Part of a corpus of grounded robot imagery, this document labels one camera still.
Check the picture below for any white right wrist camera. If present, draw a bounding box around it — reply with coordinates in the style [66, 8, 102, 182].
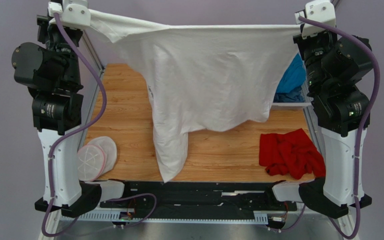
[294, 0, 336, 40]

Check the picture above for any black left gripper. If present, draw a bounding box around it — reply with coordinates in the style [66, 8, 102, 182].
[32, 8, 80, 90]

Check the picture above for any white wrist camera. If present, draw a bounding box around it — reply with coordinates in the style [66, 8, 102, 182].
[294, 0, 336, 40]
[47, 0, 91, 30]

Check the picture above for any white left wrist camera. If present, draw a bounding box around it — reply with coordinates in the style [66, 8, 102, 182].
[47, 0, 91, 30]

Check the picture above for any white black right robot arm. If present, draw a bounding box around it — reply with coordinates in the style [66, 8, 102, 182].
[269, 30, 373, 219]

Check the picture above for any white Coca-Cola print t-shirt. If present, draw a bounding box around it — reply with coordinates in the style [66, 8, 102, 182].
[88, 10, 300, 182]

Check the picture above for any red t-shirt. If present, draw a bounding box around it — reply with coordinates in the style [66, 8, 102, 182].
[258, 128, 326, 180]

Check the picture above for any aluminium corner post left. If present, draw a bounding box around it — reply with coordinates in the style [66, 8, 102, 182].
[82, 31, 106, 73]

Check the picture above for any white plastic laundry basket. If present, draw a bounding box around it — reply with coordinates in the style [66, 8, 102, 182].
[271, 80, 312, 110]

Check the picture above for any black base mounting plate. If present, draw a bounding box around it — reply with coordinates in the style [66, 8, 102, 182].
[99, 181, 298, 220]

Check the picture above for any blue t-shirt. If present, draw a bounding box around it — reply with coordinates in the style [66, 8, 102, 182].
[275, 53, 306, 94]

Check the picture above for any white mesh laundry bag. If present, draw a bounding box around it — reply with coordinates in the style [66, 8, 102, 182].
[77, 136, 118, 182]

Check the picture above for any aluminium frame rail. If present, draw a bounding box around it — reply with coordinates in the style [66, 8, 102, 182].
[47, 191, 352, 225]

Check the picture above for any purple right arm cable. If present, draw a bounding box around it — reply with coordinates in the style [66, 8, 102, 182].
[266, 15, 381, 240]

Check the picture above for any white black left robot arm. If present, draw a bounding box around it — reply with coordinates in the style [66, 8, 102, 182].
[11, 0, 125, 218]

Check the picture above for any dark blue denim garment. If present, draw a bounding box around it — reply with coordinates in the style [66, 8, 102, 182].
[273, 86, 305, 103]

